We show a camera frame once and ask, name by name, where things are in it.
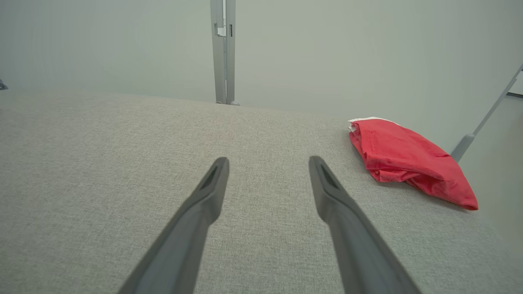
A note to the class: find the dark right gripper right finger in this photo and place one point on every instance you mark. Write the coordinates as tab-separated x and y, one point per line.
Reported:
355	245

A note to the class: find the grey metal partition post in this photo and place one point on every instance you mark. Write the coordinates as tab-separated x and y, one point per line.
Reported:
222	53

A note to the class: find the red and white jersey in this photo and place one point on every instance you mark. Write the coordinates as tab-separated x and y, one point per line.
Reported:
408	159

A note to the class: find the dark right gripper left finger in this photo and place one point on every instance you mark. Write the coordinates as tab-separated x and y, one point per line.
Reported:
184	237

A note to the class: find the grey slanted support rod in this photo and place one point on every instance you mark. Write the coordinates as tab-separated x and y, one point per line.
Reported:
463	145

